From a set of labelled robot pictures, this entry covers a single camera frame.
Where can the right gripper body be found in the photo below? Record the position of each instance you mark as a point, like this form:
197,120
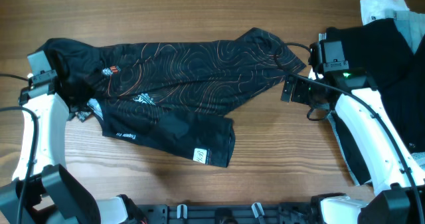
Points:
304,90

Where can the black orange-patterned cycling jersey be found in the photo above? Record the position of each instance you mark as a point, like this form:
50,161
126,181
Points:
173,97

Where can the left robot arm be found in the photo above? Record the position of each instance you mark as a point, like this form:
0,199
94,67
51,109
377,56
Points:
42,190

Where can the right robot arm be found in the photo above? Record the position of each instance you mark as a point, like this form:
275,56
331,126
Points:
396,205

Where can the black garment in pile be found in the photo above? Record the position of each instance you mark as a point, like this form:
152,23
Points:
381,48

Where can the white garment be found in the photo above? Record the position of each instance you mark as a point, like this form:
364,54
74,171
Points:
372,10

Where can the grey light garment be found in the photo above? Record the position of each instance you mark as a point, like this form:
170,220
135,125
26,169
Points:
411,26

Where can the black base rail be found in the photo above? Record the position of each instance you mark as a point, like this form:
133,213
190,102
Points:
282,213

